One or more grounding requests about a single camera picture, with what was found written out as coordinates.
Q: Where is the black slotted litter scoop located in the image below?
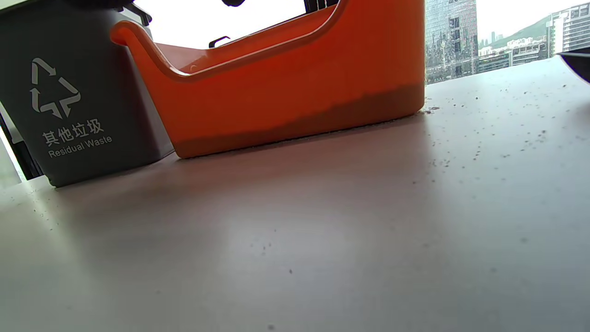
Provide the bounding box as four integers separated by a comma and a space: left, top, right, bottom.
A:
557, 47, 590, 84

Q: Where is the orange plastic litter box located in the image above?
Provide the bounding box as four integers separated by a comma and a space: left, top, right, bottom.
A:
111, 0, 425, 159

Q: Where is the grey plastic trash bin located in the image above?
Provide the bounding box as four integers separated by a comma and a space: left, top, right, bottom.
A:
0, 0, 175, 188

